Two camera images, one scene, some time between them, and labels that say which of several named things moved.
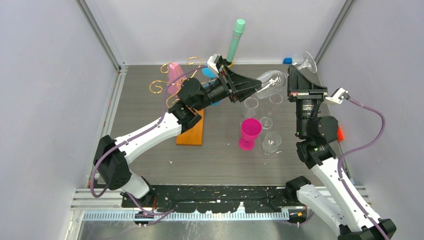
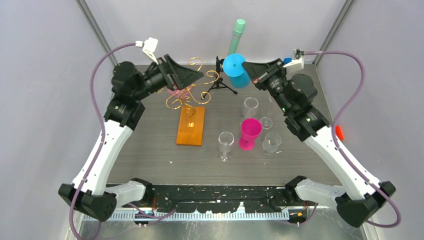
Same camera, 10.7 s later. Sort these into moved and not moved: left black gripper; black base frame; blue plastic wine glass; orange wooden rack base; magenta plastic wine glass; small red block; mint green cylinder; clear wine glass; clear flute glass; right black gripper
Moved: blue plastic wine glass; left black gripper; right black gripper
Not moved: orange wooden rack base; clear flute glass; magenta plastic wine glass; mint green cylinder; small red block; black base frame; clear wine glass
